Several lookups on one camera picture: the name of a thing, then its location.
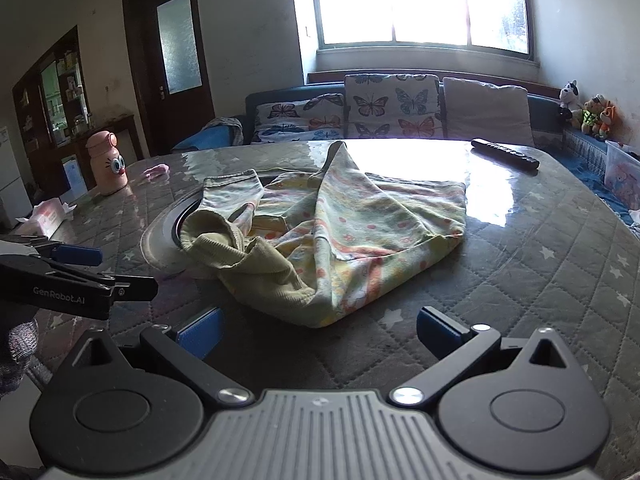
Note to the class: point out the bear plush with green vest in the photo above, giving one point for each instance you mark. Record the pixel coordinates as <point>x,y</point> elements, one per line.
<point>591,115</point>

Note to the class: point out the window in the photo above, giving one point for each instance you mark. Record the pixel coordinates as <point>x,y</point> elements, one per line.
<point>420,0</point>

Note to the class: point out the black white dog plush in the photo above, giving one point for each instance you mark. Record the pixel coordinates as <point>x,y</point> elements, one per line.
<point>568,97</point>

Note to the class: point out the yellow floral pants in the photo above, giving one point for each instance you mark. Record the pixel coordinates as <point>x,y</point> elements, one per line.
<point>350,240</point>

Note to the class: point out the large butterfly print cushion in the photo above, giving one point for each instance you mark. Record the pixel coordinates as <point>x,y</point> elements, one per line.
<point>392,107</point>

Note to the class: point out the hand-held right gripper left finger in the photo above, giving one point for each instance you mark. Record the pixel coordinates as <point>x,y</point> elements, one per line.
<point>200,332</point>

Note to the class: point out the white tissue pack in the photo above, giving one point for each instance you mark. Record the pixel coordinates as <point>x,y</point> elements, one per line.
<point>47,217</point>

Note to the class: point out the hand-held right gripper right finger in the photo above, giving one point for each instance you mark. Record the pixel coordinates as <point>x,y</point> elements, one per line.
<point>440,332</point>

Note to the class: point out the small pink cloth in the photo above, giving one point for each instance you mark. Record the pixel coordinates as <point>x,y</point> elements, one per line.
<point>156,172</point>

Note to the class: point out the dark blue sofa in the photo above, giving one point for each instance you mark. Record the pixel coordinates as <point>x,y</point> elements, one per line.
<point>546,110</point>

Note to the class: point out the clear plastic storage box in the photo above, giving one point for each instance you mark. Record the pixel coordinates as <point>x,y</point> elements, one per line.
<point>622,172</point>

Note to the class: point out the long butterfly print cushion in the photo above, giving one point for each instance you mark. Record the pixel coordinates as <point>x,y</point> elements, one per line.
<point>295,120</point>

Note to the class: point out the dark wooden door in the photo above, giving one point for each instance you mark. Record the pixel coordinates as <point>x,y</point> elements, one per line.
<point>150,60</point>

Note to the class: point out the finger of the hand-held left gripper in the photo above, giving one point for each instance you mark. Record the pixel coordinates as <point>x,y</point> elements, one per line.
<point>132,287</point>
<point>77,254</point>

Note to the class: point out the plain white cushion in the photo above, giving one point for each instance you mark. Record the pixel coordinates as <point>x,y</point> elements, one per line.
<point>487,110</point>

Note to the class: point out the blue grey cloth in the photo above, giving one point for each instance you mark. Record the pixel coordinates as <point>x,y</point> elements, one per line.
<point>210,135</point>

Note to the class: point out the person's left forearm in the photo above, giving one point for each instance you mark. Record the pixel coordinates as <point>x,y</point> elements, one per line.
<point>17,350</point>

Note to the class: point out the dark wooden display cabinet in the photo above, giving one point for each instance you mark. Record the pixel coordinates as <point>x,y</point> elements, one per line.
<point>35,110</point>

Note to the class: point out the pink bottle with cartoon eyes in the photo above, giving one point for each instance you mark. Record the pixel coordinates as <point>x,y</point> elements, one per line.
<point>106,165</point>

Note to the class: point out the pale blue box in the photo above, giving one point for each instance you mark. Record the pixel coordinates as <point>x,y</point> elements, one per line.
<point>75,177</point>

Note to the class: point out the orange fox plush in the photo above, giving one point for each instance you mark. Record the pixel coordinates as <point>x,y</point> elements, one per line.
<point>607,120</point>

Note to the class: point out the black remote control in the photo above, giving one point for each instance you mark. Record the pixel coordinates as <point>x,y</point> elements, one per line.
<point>505,152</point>

